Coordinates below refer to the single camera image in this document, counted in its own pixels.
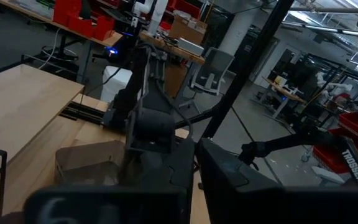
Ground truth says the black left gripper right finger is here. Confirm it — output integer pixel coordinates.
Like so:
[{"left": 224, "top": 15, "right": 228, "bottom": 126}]
[{"left": 197, "top": 138, "right": 291, "bottom": 224}]

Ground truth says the white office chair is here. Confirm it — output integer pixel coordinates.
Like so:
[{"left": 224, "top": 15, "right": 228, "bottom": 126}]
[{"left": 188, "top": 46, "right": 236, "bottom": 98}]

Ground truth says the black frame pole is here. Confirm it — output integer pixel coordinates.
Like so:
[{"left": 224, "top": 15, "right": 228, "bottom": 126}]
[{"left": 200, "top": 0, "right": 295, "bottom": 140}]

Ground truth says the long ceiling light tube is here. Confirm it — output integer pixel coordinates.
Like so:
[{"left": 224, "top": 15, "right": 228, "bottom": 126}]
[{"left": 280, "top": 20, "right": 358, "bottom": 40}]

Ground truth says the white waste bin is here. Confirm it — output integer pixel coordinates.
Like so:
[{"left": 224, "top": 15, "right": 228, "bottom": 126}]
[{"left": 99, "top": 65, "right": 134, "bottom": 104}]

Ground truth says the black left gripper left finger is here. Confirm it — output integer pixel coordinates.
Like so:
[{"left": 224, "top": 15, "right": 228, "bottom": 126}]
[{"left": 119, "top": 138, "right": 196, "bottom": 224}]

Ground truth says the wooden shelf with black frame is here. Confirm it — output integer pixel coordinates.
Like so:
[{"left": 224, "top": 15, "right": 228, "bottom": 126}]
[{"left": 0, "top": 63, "right": 85, "bottom": 222}]

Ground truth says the white flat device box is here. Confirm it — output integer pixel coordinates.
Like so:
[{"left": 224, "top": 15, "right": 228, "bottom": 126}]
[{"left": 177, "top": 37, "right": 205, "bottom": 57}]

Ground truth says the grey translucent plastic basket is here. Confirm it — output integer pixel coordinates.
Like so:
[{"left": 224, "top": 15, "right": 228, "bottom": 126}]
[{"left": 53, "top": 139, "right": 127, "bottom": 187}]

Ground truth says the brown cardboard box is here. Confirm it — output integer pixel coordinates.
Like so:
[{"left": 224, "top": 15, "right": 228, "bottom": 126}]
[{"left": 167, "top": 14, "right": 208, "bottom": 46}]

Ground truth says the wooden desk with white legs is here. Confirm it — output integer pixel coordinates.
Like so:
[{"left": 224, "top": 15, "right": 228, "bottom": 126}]
[{"left": 259, "top": 76, "right": 308, "bottom": 121}]

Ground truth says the long wooden workbench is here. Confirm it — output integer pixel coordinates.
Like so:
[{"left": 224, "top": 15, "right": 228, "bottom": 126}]
[{"left": 0, "top": 0, "right": 124, "bottom": 48}]

